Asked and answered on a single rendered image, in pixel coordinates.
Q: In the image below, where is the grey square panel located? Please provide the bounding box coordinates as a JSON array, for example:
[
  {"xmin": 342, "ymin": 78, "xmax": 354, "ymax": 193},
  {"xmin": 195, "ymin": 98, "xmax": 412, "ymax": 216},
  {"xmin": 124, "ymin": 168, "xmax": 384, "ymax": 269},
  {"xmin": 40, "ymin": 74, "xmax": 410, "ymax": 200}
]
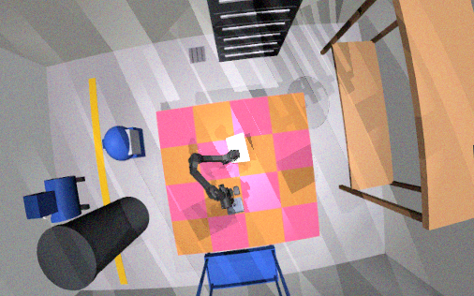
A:
[{"xmin": 227, "ymin": 197, "xmax": 244, "ymax": 215}]

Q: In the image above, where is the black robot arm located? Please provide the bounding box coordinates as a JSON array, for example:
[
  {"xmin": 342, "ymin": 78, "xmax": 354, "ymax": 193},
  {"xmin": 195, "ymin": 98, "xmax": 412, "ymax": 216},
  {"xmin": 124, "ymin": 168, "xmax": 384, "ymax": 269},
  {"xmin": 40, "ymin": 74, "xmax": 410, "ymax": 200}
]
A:
[{"xmin": 188, "ymin": 150, "xmax": 240, "ymax": 209}]

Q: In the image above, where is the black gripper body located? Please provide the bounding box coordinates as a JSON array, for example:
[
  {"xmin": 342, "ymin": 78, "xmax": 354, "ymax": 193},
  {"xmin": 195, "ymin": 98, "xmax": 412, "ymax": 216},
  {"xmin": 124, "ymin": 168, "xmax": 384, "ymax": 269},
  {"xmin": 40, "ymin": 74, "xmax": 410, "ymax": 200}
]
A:
[{"xmin": 226, "ymin": 186, "xmax": 240, "ymax": 196}]

